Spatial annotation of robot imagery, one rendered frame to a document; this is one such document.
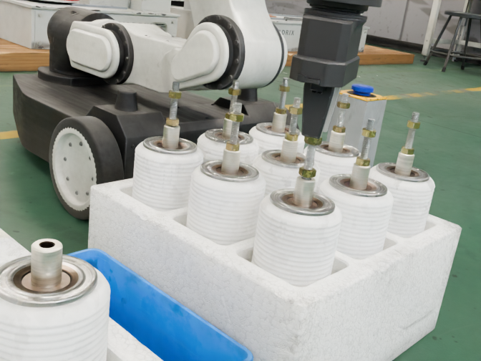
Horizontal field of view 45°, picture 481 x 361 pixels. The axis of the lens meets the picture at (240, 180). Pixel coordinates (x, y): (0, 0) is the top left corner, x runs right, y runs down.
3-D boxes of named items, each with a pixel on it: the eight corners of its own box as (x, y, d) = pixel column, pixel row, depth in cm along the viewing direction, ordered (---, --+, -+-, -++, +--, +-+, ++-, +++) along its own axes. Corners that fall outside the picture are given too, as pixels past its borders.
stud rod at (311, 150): (309, 188, 67) (320, 124, 64) (308, 190, 66) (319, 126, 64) (300, 186, 67) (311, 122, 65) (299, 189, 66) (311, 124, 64)
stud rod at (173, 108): (172, 134, 82) (177, 81, 80) (176, 136, 81) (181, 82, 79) (166, 135, 81) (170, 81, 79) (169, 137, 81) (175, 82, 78)
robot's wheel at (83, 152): (46, 200, 122) (48, 106, 115) (68, 196, 125) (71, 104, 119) (99, 236, 109) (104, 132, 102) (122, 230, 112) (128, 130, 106)
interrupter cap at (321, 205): (267, 212, 64) (268, 206, 64) (270, 189, 71) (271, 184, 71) (336, 223, 63) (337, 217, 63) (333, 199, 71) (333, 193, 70)
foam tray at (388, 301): (84, 295, 89) (89, 185, 83) (255, 238, 117) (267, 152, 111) (278, 447, 65) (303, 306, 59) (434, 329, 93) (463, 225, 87)
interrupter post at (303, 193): (290, 207, 66) (295, 180, 65) (291, 200, 68) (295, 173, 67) (312, 210, 66) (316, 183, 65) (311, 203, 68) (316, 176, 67)
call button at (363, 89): (345, 94, 106) (347, 83, 105) (357, 94, 109) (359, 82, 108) (364, 99, 104) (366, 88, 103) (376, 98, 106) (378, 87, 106)
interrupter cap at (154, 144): (205, 147, 84) (205, 142, 84) (184, 160, 77) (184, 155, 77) (157, 137, 86) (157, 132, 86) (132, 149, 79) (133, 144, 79)
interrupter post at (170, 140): (181, 147, 83) (183, 125, 82) (174, 152, 80) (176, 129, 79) (165, 145, 83) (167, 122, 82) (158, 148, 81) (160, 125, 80)
